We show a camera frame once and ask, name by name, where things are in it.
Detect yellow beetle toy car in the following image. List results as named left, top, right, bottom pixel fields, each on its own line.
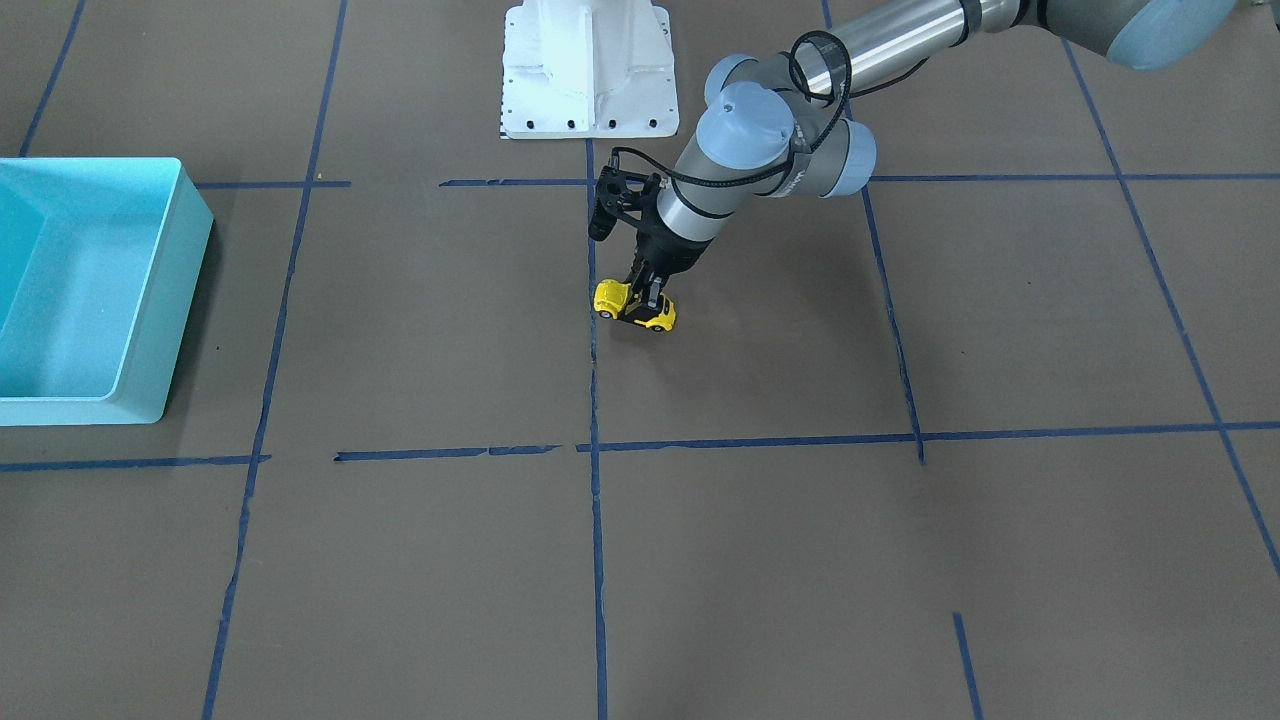
left=593, top=279, right=677, bottom=333

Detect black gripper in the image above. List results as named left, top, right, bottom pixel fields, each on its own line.
left=623, top=227, right=712, bottom=311

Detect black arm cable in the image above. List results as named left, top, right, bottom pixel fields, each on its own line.
left=605, top=29, right=931, bottom=191

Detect brown paper table cover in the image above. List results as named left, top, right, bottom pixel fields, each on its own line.
left=3, top=1, right=1277, bottom=719

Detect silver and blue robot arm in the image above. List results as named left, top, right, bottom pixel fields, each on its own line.
left=588, top=1, right=1233, bottom=332

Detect teal plastic bin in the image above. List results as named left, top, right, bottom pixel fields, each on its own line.
left=1, top=158, right=212, bottom=427

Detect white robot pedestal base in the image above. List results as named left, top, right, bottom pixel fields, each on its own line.
left=500, top=1, right=680, bottom=140

